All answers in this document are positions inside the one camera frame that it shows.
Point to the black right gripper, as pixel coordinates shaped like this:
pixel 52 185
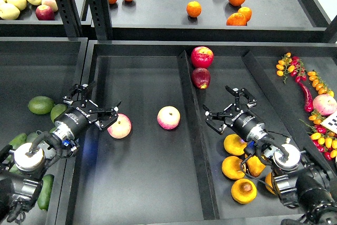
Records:
pixel 237 116

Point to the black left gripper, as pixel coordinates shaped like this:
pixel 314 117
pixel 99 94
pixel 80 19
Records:
pixel 75 120

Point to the yellow pear with stem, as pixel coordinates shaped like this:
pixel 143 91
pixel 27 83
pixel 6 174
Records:
pixel 234 145

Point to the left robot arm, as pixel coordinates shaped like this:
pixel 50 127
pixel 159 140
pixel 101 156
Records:
pixel 23 168

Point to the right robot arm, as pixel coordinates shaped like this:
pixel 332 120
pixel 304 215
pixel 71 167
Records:
pixel 295 179

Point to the green avocado upper right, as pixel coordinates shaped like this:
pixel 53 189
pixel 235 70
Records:
pixel 57 110

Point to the green avocado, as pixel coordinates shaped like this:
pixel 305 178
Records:
pixel 31 137
pixel 46 191
pixel 57 110
pixel 41 105
pixel 19 140

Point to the yellow pear brown top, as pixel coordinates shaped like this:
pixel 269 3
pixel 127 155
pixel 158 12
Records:
pixel 231 168

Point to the green avocado top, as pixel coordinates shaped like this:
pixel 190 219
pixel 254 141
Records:
pixel 41 105

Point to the tall yellow pear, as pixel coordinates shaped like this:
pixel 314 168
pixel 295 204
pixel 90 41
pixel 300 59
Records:
pixel 255 166

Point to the green avocado middle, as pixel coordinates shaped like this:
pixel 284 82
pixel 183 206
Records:
pixel 31 137

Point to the yellow pear with twig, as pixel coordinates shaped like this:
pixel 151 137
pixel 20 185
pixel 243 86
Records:
pixel 268 183

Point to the green avocado left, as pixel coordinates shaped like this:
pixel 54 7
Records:
pixel 19 140

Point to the green avocado bottom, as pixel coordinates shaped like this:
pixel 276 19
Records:
pixel 46 191

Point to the pink apple left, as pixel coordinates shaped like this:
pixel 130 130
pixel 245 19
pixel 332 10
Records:
pixel 121 128

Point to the pink apple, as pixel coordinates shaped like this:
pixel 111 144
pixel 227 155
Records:
pixel 168 117
pixel 121 128

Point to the dark red apple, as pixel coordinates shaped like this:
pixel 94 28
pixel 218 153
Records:
pixel 201 78

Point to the black left bin tray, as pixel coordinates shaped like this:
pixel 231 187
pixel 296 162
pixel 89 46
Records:
pixel 36 66

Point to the black bin tray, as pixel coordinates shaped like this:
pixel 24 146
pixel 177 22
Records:
pixel 36 66
pixel 149 177

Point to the bright red apple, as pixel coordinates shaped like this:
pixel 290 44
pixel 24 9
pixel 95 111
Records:
pixel 202 56

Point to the pink apple centre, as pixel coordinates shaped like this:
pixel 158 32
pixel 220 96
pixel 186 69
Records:
pixel 168 117

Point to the orange cherry tomato bunch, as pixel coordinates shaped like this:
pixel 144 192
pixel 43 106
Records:
pixel 284 67

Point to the red chili pepper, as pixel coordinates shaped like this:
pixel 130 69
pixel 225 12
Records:
pixel 308 101

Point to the red cherry tomato bunch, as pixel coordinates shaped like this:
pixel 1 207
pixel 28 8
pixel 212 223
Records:
pixel 297 69

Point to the black bin divider right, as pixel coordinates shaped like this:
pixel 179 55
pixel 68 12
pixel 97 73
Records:
pixel 289 119

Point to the black bin divider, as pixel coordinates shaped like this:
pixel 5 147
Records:
pixel 201 161
pixel 289 119

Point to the black centre bin tray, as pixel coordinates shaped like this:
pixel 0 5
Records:
pixel 149 177

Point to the pink apple right bin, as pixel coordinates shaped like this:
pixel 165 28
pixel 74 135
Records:
pixel 325 104

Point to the mixed cherry tomatoes lower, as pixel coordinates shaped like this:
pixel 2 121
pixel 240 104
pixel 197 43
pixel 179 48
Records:
pixel 323 139

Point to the white marker tag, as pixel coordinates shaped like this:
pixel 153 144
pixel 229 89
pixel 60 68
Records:
pixel 330 122

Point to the orange behind front right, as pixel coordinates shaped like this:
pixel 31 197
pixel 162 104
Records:
pixel 246 11

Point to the black bin divider left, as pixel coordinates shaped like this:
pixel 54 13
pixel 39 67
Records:
pixel 201 161

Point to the red apple on shelf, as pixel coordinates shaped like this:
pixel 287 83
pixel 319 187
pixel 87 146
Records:
pixel 44 13

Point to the black upper left shelf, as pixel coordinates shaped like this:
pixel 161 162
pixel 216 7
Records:
pixel 27 24

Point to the orange centre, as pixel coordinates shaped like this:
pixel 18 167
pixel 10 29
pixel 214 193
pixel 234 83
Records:
pixel 193 9

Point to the pink peach on shelf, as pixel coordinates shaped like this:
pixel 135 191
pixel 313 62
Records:
pixel 51 3

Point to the perforated shelf post right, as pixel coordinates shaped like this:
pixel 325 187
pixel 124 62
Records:
pixel 100 10

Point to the perforated shelf post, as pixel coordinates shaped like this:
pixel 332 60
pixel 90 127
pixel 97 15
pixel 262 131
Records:
pixel 100 10
pixel 70 17

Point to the perforated shelf post left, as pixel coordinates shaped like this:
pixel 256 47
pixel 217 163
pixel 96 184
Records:
pixel 70 17

